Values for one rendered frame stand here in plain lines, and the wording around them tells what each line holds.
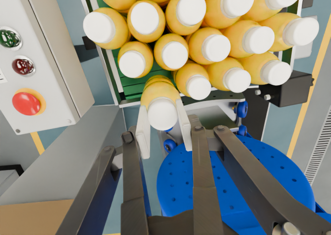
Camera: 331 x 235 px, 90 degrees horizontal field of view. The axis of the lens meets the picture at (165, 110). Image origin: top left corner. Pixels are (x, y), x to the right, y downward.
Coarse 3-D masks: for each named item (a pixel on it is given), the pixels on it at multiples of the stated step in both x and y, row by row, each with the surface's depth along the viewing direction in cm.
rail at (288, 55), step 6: (300, 0) 32; (288, 6) 35; (294, 6) 33; (300, 6) 33; (294, 12) 34; (300, 12) 33; (294, 48) 36; (282, 54) 39; (288, 54) 37; (294, 54) 36; (282, 60) 39; (288, 60) 38
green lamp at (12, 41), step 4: (0, 32) 20; (4, 32) 20; (8, 32) 20; (12, 32) 21; (0, 36) 20; (4, 36) 20; (8, 36) 20; (12, 36) 20; (16, 36) 21; (0, 40) 20; (4, 40) 20; (8, 40) 20; (12, 40) 21; (16, 40) 21; (0, 44) 21; (4, 44) 20; (8, 44) 21; (12, 44) 21; (16, 44) 21
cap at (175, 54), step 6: (174, 42) 25; (168, 48) 25; (174, 48) 25; (180, 48) 25; (168, 54) 25; (174, 54) 25; (180, 54) 25; (186, 54) 25; (168, 60) 26; (174, 60) 26; (180, 60) 26; (186, 60) 26; (168, 66) 26; (174, 66) 26; (180, 66) 26
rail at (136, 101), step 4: (212, 88) 38; (180, 92) 39; (180, 96) 39; (124, 100) 41; (128, 100) 41; (132, 100) 40; (136, 100) 39; (120, 104) 39; (124, 104) 39; (128, 104) 39; (132, 104) 39; (136, 104) 39
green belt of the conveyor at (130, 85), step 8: (112, 8) 38; (120, 48) 41; (152, 48) 42; (120, 72) 43; (152, 72) 44; (160, 72) 44; (168, 72) 44; (128, 80) 44; (136, 80) 45; (144, 80) 45; (128, 88) 45; (136, 88) 45; (176, 88) 46; (128, 96) 46; (136, 96) 46
